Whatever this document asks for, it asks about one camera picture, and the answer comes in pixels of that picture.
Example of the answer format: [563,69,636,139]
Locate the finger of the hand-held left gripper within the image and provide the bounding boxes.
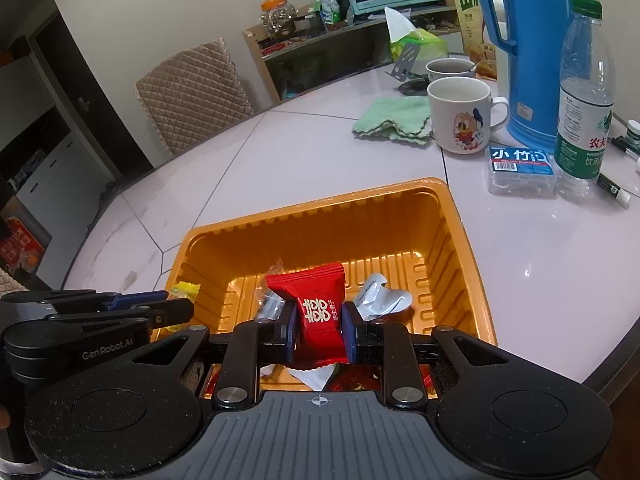
[46,298,195,329]
[0,289,170,312]

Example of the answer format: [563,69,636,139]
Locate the wooden shelf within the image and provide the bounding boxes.
[242,2,467,107]

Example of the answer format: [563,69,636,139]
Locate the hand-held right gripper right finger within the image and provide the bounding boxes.
[344,303,507,410]

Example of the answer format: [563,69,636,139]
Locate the orange plastic tray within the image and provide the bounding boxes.
[159,177,499,402]

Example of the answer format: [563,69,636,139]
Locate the glass jar with orange lid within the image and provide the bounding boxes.
[258,0,299,37]

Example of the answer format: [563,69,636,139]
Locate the blue thermos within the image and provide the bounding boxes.
[468,0,591,149]

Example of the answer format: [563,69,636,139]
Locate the yellow green candy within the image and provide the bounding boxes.
[171,282,201,306]

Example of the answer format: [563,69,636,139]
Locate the red gift box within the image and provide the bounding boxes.
[0,214,52,282]

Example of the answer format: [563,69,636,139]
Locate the green tissue box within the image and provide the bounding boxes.
[384,5,449,61]

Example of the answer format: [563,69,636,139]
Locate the white cabinet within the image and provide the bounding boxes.
[0,94,107,242]

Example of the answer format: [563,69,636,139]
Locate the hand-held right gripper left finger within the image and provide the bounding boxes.
[125,301,299,411]

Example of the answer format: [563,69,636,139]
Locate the beige quilted chair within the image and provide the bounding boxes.
[133,37,254,156]
[0,267,30,293]

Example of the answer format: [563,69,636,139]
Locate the clear water bottle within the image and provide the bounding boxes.
[553,0,616,197]

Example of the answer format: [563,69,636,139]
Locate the patterned mug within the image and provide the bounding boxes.
[424,57,477,81]

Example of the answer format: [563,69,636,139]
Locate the clear toothpick box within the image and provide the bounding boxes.
[485,144,557,197]

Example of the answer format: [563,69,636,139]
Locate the white cartoon mug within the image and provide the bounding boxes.
[426,77,510,156]

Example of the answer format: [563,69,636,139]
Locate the yellow snack box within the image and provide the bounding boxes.
[447,0,501,81]

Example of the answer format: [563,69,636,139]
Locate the grey phone stand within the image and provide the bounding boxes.
[384,42,432,96]

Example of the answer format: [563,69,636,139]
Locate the black white pen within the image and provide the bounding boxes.
[597,172,631,206]

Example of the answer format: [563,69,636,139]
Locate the green cloth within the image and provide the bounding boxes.
[352,95,432,146]

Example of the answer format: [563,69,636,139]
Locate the green white snack bag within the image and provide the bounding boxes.
[309,0,341,26]

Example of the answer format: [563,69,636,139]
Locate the black white snack packet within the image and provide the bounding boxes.
[253,258,286,324]

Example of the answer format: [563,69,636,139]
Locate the silver snack packet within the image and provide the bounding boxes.
[355,272,414,322]

